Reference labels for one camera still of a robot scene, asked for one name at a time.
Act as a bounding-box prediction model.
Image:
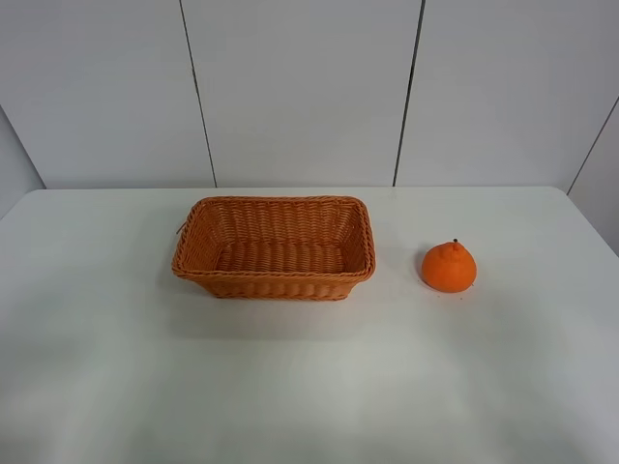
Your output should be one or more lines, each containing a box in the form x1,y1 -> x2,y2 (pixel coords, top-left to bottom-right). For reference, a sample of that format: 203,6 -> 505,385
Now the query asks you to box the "orange woven wicker basket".
171,196 -> 376,301

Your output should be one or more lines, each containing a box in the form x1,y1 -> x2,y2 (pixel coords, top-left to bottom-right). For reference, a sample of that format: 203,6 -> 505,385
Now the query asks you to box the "orange citrus fruit with stem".
421,239 -> 477,293

